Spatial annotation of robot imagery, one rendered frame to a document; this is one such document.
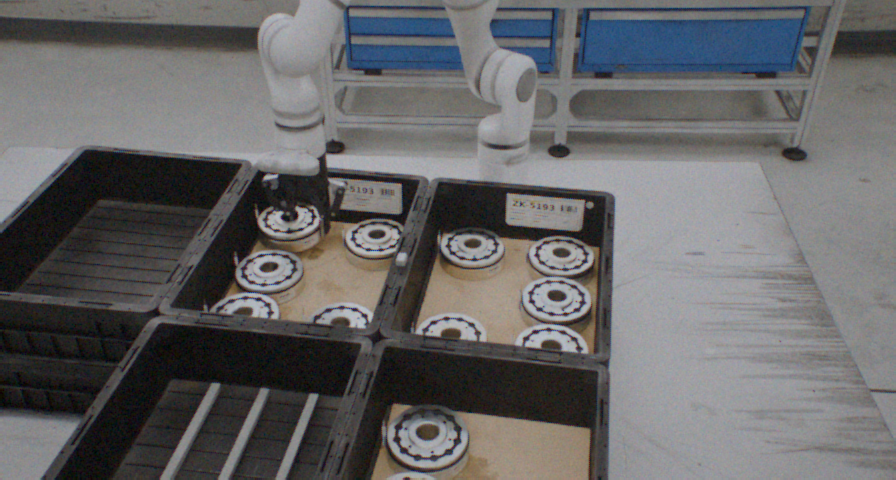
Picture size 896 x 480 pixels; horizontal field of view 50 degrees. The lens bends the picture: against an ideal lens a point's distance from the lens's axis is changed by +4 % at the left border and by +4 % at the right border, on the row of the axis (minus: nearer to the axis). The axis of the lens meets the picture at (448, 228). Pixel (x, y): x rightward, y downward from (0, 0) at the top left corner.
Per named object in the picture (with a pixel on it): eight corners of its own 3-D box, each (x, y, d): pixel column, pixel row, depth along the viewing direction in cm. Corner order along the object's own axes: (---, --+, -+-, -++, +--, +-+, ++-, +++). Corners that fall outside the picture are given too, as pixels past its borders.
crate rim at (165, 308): (257, 172, 158) (255, 159, 157) (431, 188, 154) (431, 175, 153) (156, 327, 126) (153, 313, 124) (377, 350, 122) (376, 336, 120)
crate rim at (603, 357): (431, 188, 154) (431, 175, 153) (614, 204, 150) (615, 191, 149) (377, 350, 122) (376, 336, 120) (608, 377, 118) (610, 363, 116)
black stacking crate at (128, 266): (97, 203, 167) (82, 147, 161) (262, 219, 163) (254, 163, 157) (-44, 359, 135) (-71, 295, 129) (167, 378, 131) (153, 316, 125)
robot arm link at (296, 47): (269, 68, 127) (327, -17, 125) (247, 44, 134) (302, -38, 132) (308, 92, 132) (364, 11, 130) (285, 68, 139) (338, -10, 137)
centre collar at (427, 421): (409, 419, 118) (409, 415, 118) (448, 420, 118) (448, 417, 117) (406, 449, 114) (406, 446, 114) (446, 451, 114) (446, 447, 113)
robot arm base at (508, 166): (473, 208, 178) (473, 128, 169) (519, 203, 179) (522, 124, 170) (482, 234, 170) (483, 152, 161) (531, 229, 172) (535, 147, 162)
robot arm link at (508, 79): (545, 51, 157) (540, 142, 167) (500, 38, 162) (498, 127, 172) (513, 68, 151) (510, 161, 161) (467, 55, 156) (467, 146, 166)
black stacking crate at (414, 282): (432, 235, 159) (432, 179, 153) (607, 252, 155) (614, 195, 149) (381, 402, 127) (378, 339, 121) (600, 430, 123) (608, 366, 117)
